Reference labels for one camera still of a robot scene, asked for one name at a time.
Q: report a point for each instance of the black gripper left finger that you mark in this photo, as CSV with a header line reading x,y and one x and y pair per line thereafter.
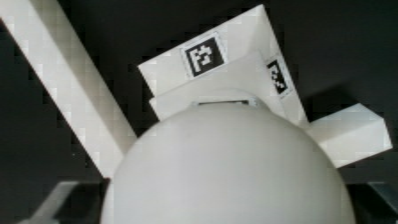
x,y
73,203

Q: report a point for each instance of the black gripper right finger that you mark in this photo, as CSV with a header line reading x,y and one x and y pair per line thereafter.
x,y
375,203

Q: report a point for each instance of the white lamp bulb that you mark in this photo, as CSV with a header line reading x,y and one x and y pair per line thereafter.
x,y
226,168

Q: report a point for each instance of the white lamp base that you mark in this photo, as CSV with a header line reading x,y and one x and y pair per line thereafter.
x,y
226,67

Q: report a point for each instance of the white U-shaped fence frame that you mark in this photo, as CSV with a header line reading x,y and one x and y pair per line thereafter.
x,y
349,133

